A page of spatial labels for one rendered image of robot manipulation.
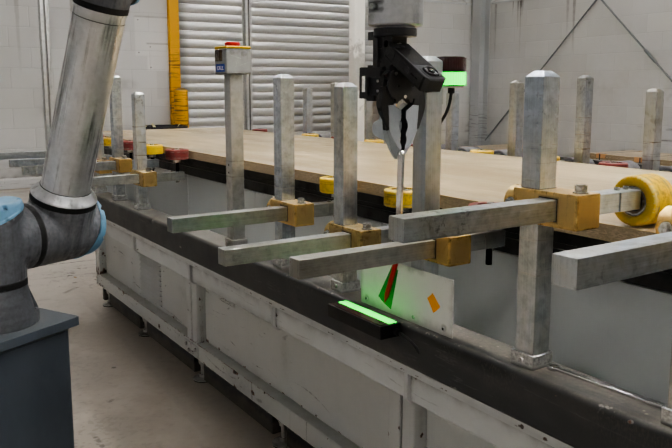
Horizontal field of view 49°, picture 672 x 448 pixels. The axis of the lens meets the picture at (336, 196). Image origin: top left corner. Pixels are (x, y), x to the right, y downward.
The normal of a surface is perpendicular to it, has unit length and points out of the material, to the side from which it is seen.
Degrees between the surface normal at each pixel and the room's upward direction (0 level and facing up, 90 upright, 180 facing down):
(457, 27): 90
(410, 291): 90
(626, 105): 90
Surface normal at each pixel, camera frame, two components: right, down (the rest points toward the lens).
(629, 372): -0.83, 0.08
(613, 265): 0.56, 0.12
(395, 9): -0.08, 0.15
